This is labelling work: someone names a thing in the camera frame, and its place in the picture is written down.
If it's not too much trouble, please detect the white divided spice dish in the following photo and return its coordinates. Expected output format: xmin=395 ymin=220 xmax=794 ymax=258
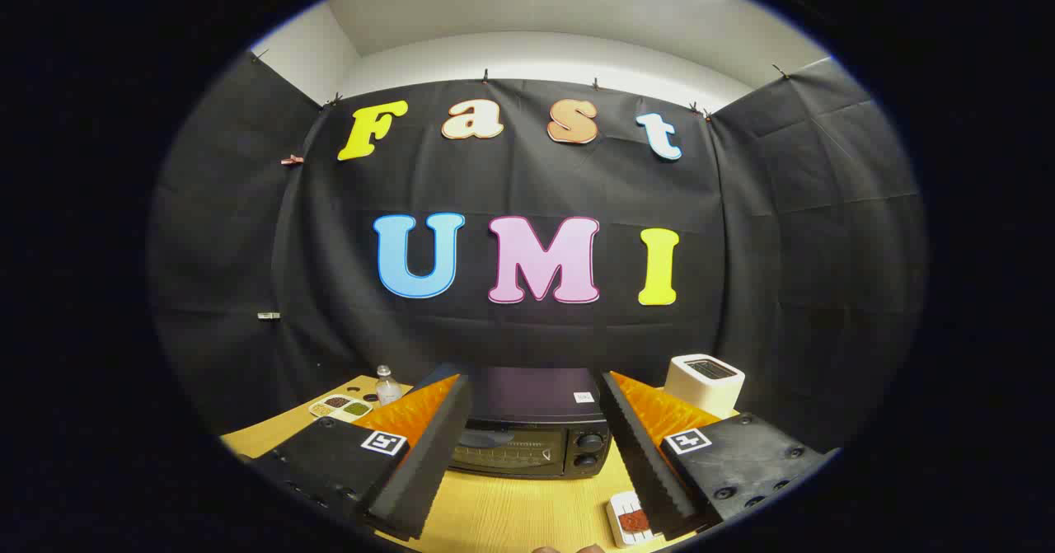
xmin=309 ymin=394 xmax=373 ymax=422

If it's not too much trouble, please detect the white rectangular tray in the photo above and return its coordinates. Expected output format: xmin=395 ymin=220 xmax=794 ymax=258
xmin=606 ymin=491 xmax=660 ymax=548

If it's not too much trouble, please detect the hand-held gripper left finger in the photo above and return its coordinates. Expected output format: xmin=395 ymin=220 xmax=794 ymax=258
xmin=247 ymin=374 xmax=475 ymax=541

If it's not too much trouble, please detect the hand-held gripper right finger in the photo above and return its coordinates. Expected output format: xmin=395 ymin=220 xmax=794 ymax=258
xmin=599 ymin=371 xmax=833 ymax=541

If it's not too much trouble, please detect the black toaster oven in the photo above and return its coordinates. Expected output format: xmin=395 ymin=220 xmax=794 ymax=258
xmin=429 ymin=363 xmax=615 ymax=480

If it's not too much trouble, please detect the white toaster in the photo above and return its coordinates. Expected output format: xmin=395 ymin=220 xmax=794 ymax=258
xmin=663 ymin=354 xmax=747 ymax=419

